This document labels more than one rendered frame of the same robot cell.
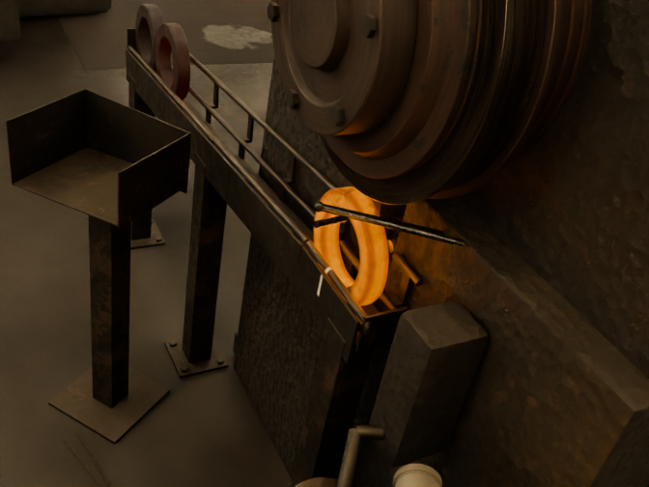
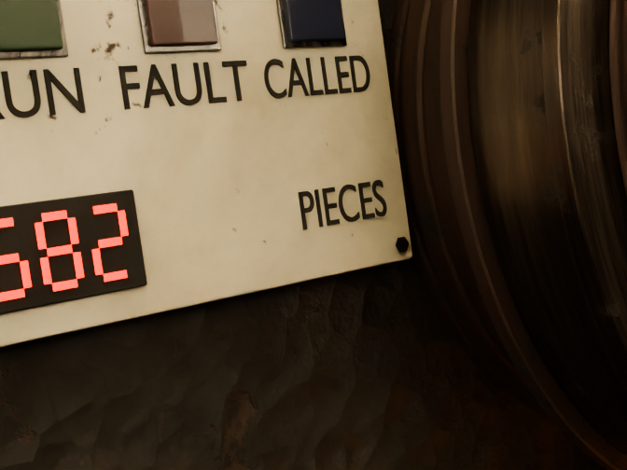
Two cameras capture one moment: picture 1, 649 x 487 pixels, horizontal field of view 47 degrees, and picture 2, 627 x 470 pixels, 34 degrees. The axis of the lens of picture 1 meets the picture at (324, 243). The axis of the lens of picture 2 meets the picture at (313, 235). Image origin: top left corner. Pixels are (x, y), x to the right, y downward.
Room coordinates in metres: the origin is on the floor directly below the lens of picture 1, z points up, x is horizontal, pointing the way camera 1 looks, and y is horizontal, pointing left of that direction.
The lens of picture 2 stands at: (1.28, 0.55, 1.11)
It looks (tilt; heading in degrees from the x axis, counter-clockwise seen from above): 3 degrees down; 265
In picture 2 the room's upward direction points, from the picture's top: 8 degrees counter-clockwise
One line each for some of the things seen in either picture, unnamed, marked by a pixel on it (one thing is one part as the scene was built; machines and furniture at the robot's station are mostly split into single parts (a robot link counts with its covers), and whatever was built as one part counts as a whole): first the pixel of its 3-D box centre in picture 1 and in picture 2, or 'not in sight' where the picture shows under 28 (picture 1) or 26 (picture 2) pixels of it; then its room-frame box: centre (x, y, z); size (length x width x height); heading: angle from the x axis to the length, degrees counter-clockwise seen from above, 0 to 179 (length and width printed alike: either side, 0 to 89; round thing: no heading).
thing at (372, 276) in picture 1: (349, 246); not in sight; (0.95, -0.04, 0.75); 0.18 x 0.03 x 0.18; 32
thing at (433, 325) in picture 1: (426, 385); not in sight; (0.76, -0.18, 0.68); 0.11 x 0.08 x 0.24; 123
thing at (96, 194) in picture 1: (102, 276); not in sight; (1.22, 0.45, 0.36); 0.26 x 0.20 x 0.72; 68
